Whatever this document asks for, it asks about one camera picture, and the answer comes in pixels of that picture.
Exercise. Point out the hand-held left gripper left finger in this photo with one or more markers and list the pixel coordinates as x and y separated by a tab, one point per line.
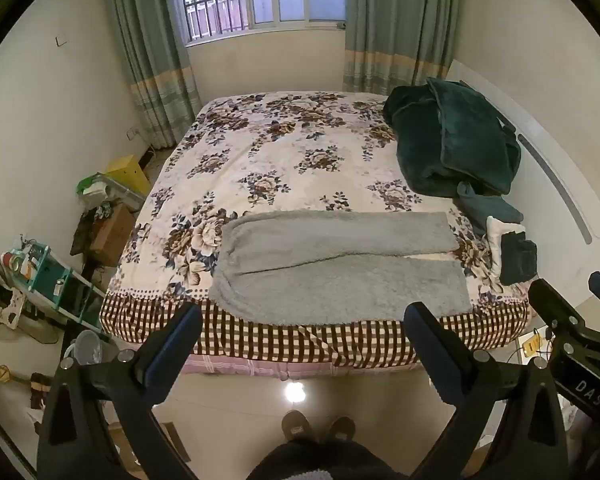
172	347

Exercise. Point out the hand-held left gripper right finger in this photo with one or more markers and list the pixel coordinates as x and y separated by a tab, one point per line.
430	347

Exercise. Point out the grey fleece pants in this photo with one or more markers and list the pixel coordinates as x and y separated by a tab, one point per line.
330	265

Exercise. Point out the small dark green folded cloth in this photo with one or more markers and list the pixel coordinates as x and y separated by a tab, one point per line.
519	257

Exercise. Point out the grey bucket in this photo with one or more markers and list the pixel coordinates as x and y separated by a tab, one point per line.
86	347

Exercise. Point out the white cloth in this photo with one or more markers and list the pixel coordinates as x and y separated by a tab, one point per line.
495	240

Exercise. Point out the teal cloth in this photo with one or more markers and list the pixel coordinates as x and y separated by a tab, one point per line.
487	207

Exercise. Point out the person's right shoe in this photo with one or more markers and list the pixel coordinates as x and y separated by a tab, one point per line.
341	429

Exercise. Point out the person's shoe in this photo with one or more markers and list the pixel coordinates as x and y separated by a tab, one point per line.
295	427
341	429

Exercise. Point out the cardboard box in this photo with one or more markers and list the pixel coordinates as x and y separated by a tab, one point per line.
112	232

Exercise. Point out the teal shelf rack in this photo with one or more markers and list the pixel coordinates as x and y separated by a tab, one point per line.
55	280

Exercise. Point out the white headboard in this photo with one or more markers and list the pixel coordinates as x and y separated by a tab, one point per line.
550	160

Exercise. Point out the person's left shoe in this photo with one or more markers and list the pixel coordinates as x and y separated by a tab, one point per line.
295	427

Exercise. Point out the black keyboard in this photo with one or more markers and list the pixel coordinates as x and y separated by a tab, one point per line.
82	230

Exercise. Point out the person's dark clothing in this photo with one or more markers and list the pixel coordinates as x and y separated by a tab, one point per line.
325	460

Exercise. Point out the clear plastic bin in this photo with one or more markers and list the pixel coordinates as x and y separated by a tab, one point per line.
107	190

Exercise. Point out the yellow box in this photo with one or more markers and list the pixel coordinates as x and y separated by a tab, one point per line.
127	172

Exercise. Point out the dark green plush blanket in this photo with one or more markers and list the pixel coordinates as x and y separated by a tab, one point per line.
455	135

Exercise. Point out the bed with floral blanket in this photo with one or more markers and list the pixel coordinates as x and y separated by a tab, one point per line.
300	160

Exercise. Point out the green striped curtain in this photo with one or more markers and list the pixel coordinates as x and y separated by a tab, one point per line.
400	20
150	50

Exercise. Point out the wall socket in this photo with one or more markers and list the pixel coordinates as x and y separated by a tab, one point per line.
134	134

